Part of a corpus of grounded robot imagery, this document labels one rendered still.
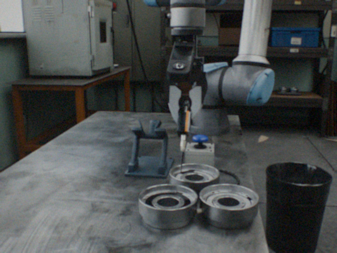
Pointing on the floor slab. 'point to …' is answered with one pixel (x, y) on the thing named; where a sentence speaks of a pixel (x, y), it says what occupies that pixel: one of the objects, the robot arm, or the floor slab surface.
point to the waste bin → (295, 206)
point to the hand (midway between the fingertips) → (185, 119)
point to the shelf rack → (284, 6)
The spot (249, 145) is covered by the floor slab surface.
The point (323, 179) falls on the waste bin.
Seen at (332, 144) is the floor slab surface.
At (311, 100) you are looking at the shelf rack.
